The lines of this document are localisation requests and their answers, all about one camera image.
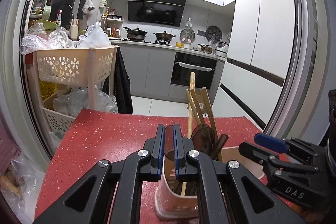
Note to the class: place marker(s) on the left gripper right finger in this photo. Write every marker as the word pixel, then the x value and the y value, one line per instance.
pixel 227 192

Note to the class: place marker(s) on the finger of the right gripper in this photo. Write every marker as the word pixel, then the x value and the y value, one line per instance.
pixel 271 143
pixel 258 155

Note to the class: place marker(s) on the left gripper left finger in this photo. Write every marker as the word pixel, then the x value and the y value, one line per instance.
pixel 110 192

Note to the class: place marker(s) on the plain wooden chopstick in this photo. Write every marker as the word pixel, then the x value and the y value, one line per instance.
pixel 208 110

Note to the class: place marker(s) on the chopstick with patterned tip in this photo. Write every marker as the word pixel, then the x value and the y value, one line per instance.
pixel 191 117

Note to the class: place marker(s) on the dark translucent spoon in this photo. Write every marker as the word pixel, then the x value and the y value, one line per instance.
pixel 169 143
pixel 204 140
pixel 219 144

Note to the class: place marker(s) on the chopstick with blue tip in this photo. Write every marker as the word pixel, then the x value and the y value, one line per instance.
pixel 197 107

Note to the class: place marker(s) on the black kitchen faucet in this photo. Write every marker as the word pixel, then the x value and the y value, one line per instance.
pixel 67 14

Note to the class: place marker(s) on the beige utensil holder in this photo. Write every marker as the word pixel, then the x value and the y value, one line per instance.
pixel 171 205

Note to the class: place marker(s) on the plastic bag with food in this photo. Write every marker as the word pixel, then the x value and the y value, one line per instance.
pixel 20 185

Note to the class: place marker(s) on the black hanging apron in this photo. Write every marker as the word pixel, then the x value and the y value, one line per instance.
pixel 121 86

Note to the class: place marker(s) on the white refrigerator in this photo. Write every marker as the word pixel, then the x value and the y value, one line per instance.
pixel 258 60

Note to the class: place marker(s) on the built-in black oven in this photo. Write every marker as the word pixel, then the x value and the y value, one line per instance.
pixel 184 64

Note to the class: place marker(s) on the beige plastic storage cart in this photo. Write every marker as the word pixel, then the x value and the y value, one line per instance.
pixel 63 82

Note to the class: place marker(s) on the round steamer rack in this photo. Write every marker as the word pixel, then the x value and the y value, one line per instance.
pixel 187 36

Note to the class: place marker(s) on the black pot right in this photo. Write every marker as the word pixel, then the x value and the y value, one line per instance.
pixel 163 37

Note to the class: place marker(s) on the black wok left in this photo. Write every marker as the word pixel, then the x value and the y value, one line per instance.
pixel 135 34

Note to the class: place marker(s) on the clear plastic bag on cart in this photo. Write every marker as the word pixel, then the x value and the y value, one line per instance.
pixel 36 38

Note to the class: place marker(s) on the black range hood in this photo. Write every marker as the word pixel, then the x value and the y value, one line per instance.
pixel 164 12

